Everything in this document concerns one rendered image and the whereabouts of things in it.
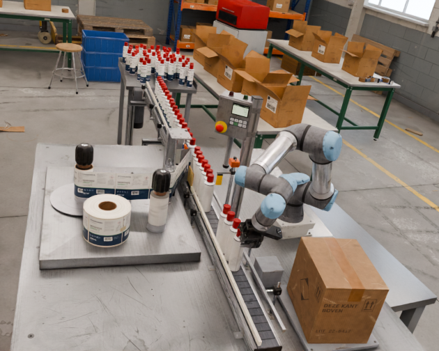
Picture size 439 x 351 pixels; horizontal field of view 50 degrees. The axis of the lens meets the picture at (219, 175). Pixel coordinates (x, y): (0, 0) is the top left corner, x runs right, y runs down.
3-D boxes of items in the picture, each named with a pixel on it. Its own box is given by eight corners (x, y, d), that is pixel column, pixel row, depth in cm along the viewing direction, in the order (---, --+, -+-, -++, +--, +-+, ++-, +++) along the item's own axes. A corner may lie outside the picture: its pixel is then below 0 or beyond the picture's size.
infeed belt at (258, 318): (170, 151, 302) (171, 145, 300) (182, 152, 304) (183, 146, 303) (256, 356, 164) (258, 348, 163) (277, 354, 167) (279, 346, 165)
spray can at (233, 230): (221, 255, 206) (229, 216, 197) (233, 255, 208) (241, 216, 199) (225, 262, 202) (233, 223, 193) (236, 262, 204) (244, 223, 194)
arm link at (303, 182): (286, 190, 244) (291, 167, 238) (310, 199, 238) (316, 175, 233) (276, 198, 234) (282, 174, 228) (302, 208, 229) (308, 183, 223)
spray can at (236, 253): (226, 264, 201) (233, 225, 192) (237, 264, 203) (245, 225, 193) (229, 272, 197) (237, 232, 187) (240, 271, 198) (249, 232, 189)
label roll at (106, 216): (138, 235, 210) (141, 207, 204) (104, 253, 195) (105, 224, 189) (108, 216, 220) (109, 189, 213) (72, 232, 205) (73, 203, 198)
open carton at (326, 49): (303, 55, 667) (309, 28, 650) (328, 56, 682) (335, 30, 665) (317, 63, 636) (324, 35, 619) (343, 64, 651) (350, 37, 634)
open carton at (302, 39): (281, 44, 712) (286, 19, 695) (308, 46, 734) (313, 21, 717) (294, 50, 684) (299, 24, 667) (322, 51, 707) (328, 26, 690)
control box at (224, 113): (219, 126, 232) (226, 89, 223) (251, 135, 228) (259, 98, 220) (212, 132, 223) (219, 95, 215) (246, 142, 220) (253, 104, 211)
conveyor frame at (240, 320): (168, 152, 302) (168, 145, 300) (185, 152, 305) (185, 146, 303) (251, 359, 164) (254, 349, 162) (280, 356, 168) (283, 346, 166)
